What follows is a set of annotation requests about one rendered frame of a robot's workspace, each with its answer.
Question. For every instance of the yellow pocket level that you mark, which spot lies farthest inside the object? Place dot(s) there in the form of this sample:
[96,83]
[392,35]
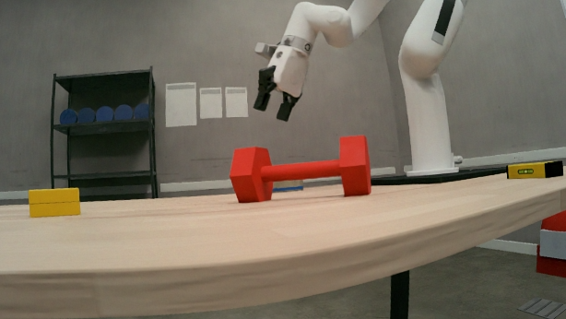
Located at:
[534,170]

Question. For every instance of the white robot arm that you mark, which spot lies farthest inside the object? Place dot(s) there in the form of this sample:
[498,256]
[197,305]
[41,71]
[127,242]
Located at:
[427,41]

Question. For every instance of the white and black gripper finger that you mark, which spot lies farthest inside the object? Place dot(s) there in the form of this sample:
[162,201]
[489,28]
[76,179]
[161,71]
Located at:
[263,97]
[285,107]

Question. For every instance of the yellow rectangular block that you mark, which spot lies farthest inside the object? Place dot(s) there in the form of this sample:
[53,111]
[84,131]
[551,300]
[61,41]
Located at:
[54,202]

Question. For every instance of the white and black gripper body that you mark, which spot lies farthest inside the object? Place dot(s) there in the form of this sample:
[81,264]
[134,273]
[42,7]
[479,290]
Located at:
[291,67]

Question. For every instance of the red dumbbell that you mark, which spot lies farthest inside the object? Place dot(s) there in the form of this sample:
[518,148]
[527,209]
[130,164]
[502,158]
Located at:
[252,174]

